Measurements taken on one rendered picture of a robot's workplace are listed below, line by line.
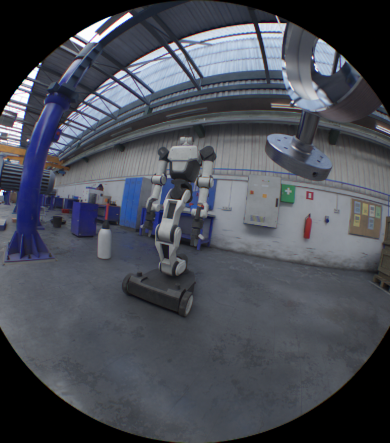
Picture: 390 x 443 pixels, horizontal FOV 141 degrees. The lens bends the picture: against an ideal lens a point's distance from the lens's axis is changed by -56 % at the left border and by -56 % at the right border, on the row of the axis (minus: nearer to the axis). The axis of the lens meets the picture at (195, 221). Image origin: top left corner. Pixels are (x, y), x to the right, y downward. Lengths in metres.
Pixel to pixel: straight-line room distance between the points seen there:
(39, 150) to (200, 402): 2.64
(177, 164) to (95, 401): 1.59
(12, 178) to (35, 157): 2.03
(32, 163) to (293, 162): 2.39
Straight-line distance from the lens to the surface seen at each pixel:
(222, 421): 0.83
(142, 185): 5.22
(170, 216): 1.29
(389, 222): 4.02
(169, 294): 1.20
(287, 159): 0.39
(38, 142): 2.40
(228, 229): 4.13
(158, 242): 1.28
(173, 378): 0.89
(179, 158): 1.36
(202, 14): 5.84
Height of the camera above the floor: 0.77
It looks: 2 degrees down
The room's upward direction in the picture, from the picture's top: 8 degrees clockwise
